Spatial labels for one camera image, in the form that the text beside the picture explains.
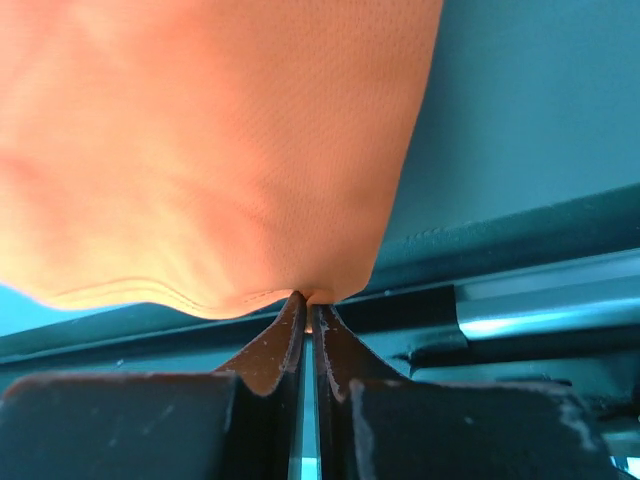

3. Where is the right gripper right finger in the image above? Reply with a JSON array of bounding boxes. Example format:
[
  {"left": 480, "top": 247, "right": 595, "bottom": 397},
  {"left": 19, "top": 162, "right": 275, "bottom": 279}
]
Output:
[{"left": 312, "top": 305, "right": 618, "bottom": 480}]

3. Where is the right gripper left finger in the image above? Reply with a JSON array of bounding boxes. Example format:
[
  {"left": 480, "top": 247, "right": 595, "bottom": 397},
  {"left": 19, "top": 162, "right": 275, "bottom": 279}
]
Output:
[{"left": 1, "top": 293, "right": 306, "bottom": 479}]

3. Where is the orange t-shirt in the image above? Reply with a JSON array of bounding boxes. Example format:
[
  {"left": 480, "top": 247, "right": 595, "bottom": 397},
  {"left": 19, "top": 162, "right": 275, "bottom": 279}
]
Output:
[{"left": 1, "top": 1, "right": 443, "bottom": 319}]

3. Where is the aluminium frame rail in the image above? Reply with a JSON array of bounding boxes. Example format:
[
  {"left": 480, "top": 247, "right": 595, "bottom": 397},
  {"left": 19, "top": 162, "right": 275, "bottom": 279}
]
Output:
[{"left": 1, "top": 251, "right": 639, "bottom": 365}]

